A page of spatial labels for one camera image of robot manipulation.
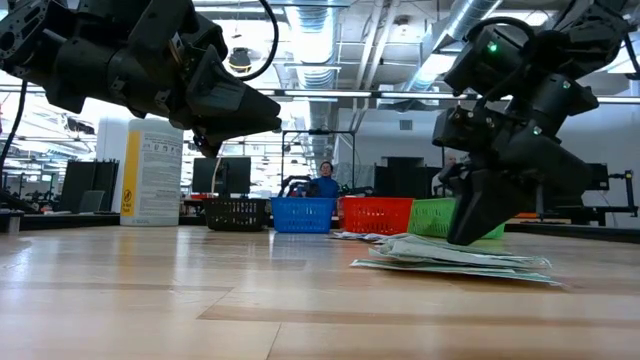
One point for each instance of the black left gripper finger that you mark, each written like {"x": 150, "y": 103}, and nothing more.
{"x": 225, "y": 131}
{"x": 225, "y": 102}

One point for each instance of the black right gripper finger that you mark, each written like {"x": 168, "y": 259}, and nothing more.
{"x": 457, "y": 175}
{"x": 490, "y": 205}

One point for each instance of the green plastic basket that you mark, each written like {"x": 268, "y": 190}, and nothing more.
{"x": 430, "y": 217}

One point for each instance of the pile of paper banknotes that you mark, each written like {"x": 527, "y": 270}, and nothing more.
{"x": 500, "y": 276}

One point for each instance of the white packet blue print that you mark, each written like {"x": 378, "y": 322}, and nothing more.
{"x": 377, "y": 238}
{"x": 405, "y": 239}
{"x": 350, "y": 236}

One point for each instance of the red plastic basket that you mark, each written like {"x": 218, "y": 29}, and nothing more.
{"x": 375, "y": 216}

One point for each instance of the black background robot arm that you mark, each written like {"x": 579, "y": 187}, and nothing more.
{"x": 357, "y": 190}
{"x": 295, "y": 186}

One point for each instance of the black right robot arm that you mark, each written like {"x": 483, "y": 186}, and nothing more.
{"x": 590, "y": 30}

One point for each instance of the orange flat object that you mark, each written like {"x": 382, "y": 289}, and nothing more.
{"x": 527, "y": 215}

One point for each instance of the large black monitor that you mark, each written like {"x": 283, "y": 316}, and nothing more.
{"x": 550, "y": 205}

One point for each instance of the black ceiling dome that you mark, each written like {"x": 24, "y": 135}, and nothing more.
{"x": 240, "y": 60}

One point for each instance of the black computer monitor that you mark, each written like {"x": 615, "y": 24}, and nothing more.
{"x": 235, "y": 175}

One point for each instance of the small black monitor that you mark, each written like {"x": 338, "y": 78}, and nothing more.
{"x": 601, "y": 177}

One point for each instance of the black partition panel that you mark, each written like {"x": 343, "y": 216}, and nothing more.
{"x": 407, "y": 182}

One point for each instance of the red object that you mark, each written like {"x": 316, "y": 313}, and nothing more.
{"x": 200, "y": 196}

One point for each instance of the black plastic basket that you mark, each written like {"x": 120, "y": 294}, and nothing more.
{"x": 235, "y": 215}

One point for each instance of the white wipes canister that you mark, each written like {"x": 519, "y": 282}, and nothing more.
{"x": 152, "y": 190}

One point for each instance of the blue plastic basket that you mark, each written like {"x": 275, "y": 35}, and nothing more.
{"x": 303, "y": 216}

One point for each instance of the white ceiling sensor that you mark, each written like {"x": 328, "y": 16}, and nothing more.
{"x": 402, "y": 27}

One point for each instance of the small grey container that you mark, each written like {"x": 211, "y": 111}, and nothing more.
{"x": 10, "y": 222}

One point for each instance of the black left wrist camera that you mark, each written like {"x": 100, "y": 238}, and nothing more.
{"x": 205, "y": 35}

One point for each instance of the grey wall vent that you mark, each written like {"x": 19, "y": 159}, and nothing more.
{"x": 406, "y": 125}

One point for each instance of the black stand post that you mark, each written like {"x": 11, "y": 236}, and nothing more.
{"x": 629, "y": 195}

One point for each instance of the black gantry frame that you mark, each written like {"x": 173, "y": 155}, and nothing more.
{"x": 318, "y": 132}

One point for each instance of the silver spiral air duct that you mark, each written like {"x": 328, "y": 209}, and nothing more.
{"x": 315, "y": 40}
{"x": 467, "y": 10}

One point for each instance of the black aluminium table frame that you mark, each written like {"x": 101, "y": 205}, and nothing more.
{"x": 70, "y": 221}

